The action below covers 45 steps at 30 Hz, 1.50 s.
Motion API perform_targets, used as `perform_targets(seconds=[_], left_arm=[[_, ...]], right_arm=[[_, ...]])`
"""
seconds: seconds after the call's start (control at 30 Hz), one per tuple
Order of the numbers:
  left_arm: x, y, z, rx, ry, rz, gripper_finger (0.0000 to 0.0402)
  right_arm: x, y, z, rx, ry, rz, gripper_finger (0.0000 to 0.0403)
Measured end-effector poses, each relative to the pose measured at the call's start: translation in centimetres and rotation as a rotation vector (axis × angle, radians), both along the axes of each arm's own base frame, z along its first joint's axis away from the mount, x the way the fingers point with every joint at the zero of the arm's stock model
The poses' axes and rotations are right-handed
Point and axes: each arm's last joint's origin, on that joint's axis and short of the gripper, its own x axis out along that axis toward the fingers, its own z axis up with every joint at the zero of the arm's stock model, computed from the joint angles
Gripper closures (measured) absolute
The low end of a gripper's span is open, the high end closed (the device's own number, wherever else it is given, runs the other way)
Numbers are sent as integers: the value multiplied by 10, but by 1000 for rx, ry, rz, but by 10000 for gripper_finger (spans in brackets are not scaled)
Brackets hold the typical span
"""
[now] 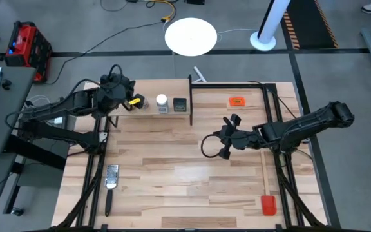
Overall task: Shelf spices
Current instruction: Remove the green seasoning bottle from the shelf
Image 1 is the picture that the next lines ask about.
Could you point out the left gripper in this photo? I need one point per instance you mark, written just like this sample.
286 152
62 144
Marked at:
114 95

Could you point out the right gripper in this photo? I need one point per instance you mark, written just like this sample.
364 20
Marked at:
241 138

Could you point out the white-lid bagel seasoning jar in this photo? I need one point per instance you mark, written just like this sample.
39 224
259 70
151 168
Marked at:
161 99

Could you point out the dark green pepper tin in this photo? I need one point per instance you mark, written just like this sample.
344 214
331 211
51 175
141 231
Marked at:
179 104

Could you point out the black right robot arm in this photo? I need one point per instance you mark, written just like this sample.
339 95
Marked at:
311 124

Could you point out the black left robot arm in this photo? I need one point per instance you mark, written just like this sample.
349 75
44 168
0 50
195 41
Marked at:
76 102

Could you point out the wooden shelf with black legs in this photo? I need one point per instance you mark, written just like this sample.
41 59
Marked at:
159 87

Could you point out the white power adapter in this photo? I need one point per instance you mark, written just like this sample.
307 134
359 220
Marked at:
57 121

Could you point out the white bar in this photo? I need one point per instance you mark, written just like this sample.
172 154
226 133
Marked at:
200 74

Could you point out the white round disc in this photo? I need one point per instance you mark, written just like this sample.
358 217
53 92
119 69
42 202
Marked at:
191 37

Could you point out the red and black toolbox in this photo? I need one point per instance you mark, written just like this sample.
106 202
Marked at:
27 48

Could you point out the small black desk object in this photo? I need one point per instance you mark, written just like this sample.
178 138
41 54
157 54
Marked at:
6 84

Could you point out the white and black pillar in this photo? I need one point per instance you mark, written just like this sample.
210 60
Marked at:
270 19

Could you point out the black mat with striped edge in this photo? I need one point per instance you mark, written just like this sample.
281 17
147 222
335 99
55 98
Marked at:
308 25

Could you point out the black caster wheel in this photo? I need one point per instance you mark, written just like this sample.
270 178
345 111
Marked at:
17 211

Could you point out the black metal table frame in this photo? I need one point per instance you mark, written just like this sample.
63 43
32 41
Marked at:
230 85

